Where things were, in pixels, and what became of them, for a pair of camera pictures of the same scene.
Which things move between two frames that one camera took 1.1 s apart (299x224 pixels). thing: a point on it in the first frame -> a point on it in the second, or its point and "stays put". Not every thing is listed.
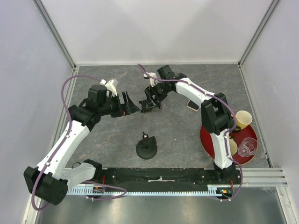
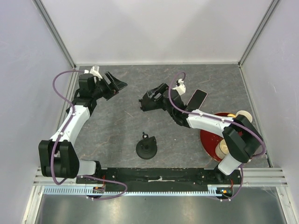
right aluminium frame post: (258, 32) stays put
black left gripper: (126, 108) -> (115, 84)
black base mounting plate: (159, 178) stays put
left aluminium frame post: (55, 34) stays put
